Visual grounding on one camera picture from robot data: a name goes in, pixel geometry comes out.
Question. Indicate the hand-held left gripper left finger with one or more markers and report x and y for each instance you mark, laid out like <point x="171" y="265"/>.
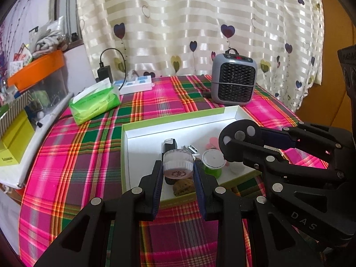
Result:
<point x="157" y="189"/>

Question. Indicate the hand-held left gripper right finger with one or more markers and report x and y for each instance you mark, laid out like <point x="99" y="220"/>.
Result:
<point x="200" y="192"/>

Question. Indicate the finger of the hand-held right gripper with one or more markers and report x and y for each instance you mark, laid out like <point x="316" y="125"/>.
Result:
<point x="250" y="155"/>
<point x="278" y="137"/>

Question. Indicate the brown walnut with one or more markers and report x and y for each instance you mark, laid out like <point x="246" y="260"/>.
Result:
<point x="183" y="187"/>

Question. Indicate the black holder with metal discs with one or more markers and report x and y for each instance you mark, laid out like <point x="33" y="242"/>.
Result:
<point x="236" y="125"/>

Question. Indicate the green and white round stand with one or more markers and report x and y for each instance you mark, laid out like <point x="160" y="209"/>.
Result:
<point x="212" y="157"/>

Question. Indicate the pink clip holder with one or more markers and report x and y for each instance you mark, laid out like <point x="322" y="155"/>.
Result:
<point x="212" y="142"/>

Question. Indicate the black rectangular device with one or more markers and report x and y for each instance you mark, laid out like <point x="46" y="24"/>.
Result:
<point x="169" y="144"/>

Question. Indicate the green and white cardboard box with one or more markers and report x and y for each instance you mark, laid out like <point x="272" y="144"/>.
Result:
<point x="144" y="144"/>

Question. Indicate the grey space heater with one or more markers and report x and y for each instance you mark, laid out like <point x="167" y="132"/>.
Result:
<point x="233" y="83"/>

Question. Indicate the plaid tablecloth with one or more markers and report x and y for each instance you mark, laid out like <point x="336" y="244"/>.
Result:
<point x="69" y="172"/>

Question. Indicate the dark patterned object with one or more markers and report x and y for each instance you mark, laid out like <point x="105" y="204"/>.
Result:
<point x="349" y="72"/>

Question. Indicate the green tissue pack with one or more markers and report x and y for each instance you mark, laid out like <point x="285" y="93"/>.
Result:
<point x="94" y="105"/>

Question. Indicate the white power strip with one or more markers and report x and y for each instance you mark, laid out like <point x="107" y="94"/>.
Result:
<point x="136" y="84"/>

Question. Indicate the wooden cabinet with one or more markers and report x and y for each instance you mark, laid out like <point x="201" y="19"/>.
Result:
<point x="336" y="33"/>

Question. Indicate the white side table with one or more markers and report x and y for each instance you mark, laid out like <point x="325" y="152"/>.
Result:
<point x="14" y="176"/>

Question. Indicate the yellow-green box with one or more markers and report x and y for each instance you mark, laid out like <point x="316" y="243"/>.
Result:
<point x="16" y="141"/>

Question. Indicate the striped curtain with hearts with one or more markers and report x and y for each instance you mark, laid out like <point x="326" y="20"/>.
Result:
<point x="180" y="19"/>

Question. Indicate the striped box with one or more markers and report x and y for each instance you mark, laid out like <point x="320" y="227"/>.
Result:
<point x="14" y="114"/>

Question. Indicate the clear bin with orange lid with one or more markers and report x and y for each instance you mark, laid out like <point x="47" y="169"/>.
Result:
<point x="41" y="65"/>

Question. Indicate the grey cloth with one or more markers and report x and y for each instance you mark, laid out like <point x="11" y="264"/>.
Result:
<point x="47" y="41"/>

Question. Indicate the stack of paper packets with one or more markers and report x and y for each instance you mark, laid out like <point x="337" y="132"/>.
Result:
<point x="21" y="61"/>

